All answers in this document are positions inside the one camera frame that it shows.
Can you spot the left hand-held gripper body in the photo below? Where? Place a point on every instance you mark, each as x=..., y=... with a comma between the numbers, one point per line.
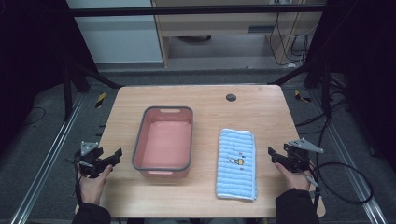
x=89, y=157

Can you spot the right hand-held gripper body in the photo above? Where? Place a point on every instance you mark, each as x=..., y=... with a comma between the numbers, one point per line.
x=297, y=155

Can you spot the person's right hand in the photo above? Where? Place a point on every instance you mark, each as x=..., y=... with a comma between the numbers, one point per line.
x=294, y=180

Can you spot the person's left hand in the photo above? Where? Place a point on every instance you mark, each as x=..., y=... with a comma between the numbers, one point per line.
x=91, y=186

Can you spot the blue striped folded towel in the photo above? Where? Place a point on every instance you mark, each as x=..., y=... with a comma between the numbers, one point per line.
x=236, y=174

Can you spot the pink basin with grey rim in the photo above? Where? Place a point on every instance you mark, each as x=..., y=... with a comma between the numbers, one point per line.
x=165, y=146

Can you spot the yellow black striped marker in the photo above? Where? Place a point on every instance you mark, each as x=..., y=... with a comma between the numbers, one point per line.
x=100, y=99
x=300, y=96

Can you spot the black metal stand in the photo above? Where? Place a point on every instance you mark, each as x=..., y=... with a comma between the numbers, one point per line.
x=67, y=93
x=326, y=90

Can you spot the dark curtain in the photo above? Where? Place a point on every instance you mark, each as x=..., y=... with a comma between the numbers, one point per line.
x=367, y=62
x=31, y=62

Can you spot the white cabinet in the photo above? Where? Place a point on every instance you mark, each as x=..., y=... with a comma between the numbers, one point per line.
x=118, y=37

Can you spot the light wooden desk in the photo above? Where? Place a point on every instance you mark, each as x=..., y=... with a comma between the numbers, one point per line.
x=224, y=23

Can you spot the silver floor rail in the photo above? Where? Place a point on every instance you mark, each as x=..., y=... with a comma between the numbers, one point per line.
x=351, y=168
x=46, y=158

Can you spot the black horizontal frame bar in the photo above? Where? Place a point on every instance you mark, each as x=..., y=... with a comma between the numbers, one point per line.
x=186, y=11

